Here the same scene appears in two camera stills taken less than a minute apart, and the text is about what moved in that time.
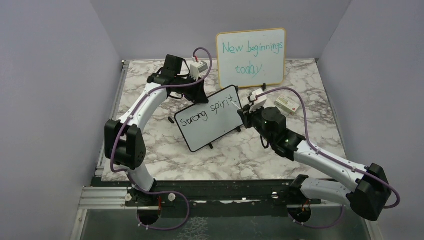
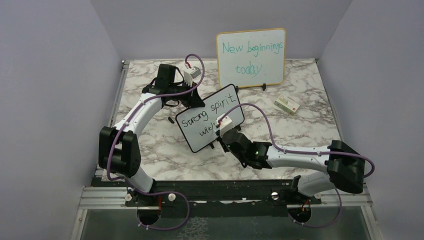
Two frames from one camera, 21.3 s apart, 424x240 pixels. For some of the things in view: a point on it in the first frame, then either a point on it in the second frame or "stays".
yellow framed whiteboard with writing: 251,58 stays
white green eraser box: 286,105 stays
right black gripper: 246,115 → 225,148
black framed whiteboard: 202,124 stays
